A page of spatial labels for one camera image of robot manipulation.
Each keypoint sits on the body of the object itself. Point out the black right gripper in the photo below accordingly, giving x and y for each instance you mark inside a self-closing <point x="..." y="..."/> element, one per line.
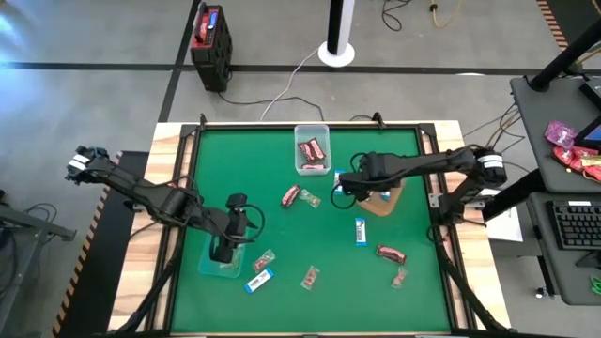
<point x="359" y="183"/>

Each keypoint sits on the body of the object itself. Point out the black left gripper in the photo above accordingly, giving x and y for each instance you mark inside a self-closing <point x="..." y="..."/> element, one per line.
<point x="230" y="227"/>

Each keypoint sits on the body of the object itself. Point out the clear orange-red candy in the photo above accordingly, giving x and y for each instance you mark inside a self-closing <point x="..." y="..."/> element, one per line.
<point x="236" y="260"/>
<point x="264" y="261"/>
<point x="399" y="277"/>
<point x="310" y="278"/>

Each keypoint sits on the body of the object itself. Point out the red brown candy bar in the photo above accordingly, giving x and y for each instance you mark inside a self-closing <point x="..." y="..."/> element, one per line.
<point x="390" y="254"/>
<point x="290" y="196"/>
<point x="313" y="166"/>
<point x="305" y="151"/>
<point x="318" y="149"/>

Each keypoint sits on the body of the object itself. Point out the clear green candy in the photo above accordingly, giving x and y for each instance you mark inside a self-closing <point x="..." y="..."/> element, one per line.
<point x="310" y="198"/>

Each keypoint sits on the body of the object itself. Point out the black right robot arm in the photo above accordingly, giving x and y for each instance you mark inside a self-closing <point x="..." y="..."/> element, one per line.
<point x="436" y="162"/>

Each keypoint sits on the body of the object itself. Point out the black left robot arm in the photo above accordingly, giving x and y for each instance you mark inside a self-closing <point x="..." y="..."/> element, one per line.
<point x="141" y="190"/>

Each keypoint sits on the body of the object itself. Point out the purple candy bag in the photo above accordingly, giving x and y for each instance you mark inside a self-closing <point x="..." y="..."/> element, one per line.
<point x="561" y="133"/>

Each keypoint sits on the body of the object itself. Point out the red candy bag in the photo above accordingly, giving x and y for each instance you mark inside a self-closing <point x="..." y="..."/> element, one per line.
<point x="570" y="157"/>

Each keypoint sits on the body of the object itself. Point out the brown cork tray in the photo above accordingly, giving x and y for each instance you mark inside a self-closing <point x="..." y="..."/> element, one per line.
<point x="382" y="206"/>

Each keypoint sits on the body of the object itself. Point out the teal translucent plastic bin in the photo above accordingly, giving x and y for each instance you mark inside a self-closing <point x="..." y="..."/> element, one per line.
<point x="206" y="267"/>

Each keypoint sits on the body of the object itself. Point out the clear plastic bin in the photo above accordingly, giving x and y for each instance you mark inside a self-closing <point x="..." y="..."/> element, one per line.
<point x="303" y="133"/>

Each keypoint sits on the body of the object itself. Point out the green table mat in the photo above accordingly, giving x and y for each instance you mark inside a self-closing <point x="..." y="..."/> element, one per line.
<point x="263" y="155"/>

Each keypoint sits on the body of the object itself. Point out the black mat hazard stripes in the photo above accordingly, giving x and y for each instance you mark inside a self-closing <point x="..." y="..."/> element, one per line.
<point x="103" y="263"/>

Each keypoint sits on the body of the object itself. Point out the white paper sheet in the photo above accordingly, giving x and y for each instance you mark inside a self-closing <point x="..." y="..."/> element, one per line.
<point x="504" y="225"/>

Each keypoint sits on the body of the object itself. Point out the white black pole stand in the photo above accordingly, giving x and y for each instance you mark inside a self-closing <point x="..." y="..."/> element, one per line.
<point x="338" y="33"/>

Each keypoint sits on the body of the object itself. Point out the black diagonal stand leg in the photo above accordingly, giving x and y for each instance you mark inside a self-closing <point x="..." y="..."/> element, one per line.
<point x="512" y="197"/>

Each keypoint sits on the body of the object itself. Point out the dark grey desk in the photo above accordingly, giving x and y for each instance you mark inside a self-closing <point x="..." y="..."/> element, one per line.
<point x="540" y="136"/>
<point x="544" y="277"/>

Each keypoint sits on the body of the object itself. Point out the black red power box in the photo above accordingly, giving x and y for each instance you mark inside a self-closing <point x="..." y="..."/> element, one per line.
<point x="211" y="47"/>

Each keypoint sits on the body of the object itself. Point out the black keyboard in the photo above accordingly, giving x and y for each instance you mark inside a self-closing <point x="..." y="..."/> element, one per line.
<point x="575" y="225"/>

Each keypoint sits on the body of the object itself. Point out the grey metal stand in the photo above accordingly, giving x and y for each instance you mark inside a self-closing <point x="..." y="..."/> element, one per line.
<point x="23" y="230"/>

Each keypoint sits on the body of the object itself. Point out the black diagonal pole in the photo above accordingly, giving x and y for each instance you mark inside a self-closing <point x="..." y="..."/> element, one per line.
<point x="563" y="61"/>

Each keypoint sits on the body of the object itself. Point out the tablet with blue screen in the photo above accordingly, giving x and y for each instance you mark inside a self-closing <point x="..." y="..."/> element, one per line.
<point x="594" y="133"/>

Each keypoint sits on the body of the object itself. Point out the black laptop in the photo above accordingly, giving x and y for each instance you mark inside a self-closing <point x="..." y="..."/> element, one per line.
<point x="594" y="91"/>

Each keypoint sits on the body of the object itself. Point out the black table frame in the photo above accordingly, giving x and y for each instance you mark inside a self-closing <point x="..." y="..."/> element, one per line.
<point x="187" y="131"/>

